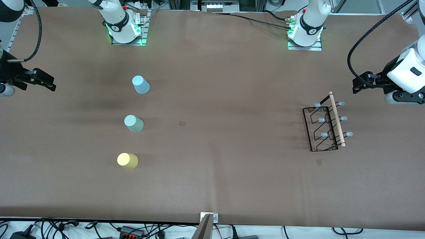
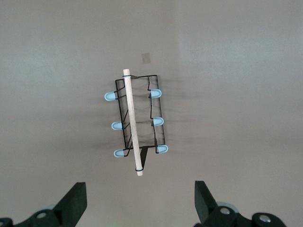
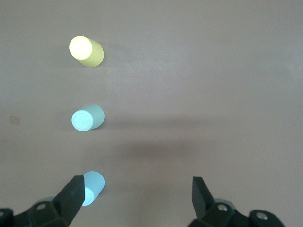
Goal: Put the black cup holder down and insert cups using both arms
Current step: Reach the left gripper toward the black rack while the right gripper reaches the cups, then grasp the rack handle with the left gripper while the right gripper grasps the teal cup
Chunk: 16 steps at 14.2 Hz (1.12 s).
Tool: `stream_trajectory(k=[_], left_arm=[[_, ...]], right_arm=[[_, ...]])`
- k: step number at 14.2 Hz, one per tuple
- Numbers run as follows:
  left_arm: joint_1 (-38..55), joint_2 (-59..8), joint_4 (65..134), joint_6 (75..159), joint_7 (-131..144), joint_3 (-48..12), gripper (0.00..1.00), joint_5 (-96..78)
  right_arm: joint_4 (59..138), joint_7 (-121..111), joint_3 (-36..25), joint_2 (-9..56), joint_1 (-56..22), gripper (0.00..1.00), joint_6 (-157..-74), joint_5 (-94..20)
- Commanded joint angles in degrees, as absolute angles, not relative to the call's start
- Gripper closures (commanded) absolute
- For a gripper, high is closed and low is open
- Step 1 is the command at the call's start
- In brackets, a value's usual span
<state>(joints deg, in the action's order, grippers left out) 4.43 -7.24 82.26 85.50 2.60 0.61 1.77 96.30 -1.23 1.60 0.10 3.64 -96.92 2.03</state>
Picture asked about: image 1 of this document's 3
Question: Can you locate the black wire cup holder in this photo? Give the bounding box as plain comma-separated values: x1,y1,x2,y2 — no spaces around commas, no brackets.
302,91,353,152

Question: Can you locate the mint green plastic cup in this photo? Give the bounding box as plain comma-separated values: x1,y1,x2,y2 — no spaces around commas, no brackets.
124,115,144,133

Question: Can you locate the pale yellow plastic cup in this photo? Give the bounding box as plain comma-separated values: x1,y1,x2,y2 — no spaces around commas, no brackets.
117,153,139,170

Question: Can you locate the light blue plastic cup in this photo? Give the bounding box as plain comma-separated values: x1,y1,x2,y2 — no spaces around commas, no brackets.
132,75,150,95

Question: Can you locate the large table cover sheet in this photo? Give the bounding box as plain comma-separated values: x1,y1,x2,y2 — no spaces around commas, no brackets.
0,7,425,231

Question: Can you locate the black power adapter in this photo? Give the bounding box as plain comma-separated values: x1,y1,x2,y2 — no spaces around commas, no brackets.
9,230,36,239

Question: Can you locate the black orange connector block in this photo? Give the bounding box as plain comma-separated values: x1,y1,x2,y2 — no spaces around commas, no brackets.
119,225,145,238

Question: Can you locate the white socket strip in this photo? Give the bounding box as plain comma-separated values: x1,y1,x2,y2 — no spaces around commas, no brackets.
199,0,240,12

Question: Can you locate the grey aluminium bar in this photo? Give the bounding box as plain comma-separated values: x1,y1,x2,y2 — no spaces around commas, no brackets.
192,214,215,239

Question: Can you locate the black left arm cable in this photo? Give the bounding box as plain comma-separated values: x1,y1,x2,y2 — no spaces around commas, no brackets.
347,0,415,89

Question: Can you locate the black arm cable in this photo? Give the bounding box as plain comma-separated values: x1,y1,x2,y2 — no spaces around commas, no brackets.
7,0,43,63
347,0,415,89

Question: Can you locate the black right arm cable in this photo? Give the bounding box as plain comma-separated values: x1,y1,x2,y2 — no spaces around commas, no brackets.
7,0,43,63

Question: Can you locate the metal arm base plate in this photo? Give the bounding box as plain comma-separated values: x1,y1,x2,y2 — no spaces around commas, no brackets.
111,9,148,46
288,37,323,51

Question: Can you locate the black base power cable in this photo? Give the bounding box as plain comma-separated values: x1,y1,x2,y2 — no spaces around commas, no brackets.
212,10,294,28

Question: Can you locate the black looped floor cable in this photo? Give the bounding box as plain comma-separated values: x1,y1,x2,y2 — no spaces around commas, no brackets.
332,227,363,235

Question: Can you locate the small metal edge bracket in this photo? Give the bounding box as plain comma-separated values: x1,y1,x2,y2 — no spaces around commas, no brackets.
200,212,219,223

